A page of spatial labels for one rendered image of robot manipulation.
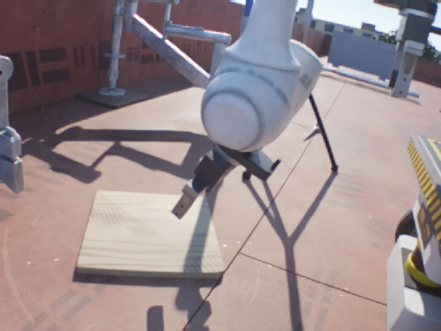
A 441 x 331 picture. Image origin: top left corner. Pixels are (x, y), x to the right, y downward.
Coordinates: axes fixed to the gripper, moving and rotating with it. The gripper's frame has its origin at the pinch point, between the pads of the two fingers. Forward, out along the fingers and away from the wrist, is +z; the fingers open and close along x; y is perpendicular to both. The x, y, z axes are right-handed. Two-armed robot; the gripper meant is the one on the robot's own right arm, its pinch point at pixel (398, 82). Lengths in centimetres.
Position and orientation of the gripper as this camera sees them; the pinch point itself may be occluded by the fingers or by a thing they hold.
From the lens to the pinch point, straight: 72.6
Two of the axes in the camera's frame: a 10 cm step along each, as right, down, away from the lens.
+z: -1.5, 9.0, 4.2
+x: 4.0, -3.3, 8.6
